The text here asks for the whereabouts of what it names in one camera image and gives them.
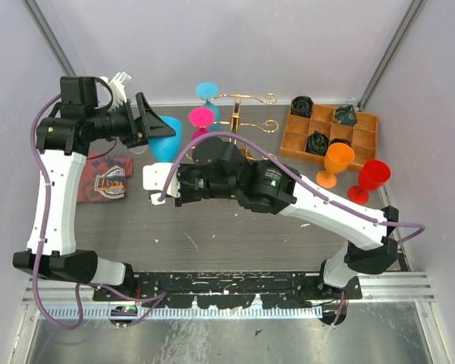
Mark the blue wine glass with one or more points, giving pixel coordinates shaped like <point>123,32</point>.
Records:
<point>166,149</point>
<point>208,91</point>

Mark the red wine glass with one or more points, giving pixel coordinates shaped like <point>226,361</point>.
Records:
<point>373,175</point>

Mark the white slotted cable duct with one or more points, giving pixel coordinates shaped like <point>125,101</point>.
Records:
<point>130,312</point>

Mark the colourful packet under left gripper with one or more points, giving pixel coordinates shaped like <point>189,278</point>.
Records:
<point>104,179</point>

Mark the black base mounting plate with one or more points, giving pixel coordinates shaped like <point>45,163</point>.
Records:
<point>231,289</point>

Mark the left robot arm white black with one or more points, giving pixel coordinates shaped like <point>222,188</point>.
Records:
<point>87,109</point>

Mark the pink wine glass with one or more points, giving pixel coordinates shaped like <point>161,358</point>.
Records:
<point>201,118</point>

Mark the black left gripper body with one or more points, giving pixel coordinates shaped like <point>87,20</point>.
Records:
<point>120,122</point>

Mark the dark rolled cloth rear left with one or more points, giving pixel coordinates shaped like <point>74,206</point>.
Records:
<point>302,106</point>

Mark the gold wire glass rack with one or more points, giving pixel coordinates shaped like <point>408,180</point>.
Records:
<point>235,123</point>

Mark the orange wine glass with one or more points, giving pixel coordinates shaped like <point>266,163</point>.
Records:
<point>337,159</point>

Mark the dark rolled cloth rear right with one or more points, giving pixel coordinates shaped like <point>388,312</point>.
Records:
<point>345,115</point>

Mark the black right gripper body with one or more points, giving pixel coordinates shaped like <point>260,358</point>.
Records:
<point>192,186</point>

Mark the dark rolled cloth front left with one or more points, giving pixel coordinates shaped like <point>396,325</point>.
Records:
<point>317,143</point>

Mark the wooden compartment tray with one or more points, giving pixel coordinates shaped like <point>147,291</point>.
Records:
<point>363,137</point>

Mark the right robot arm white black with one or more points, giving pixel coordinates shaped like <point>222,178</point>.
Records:
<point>219,170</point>

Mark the dark rolled cloth front right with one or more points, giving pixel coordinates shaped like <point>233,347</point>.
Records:
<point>340,140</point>

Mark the dark rolled cloth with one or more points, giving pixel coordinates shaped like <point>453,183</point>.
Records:
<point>345,115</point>
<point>302,106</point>
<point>317,143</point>
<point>340,140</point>

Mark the clear wine glass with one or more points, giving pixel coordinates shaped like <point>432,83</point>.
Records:
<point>138,150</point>

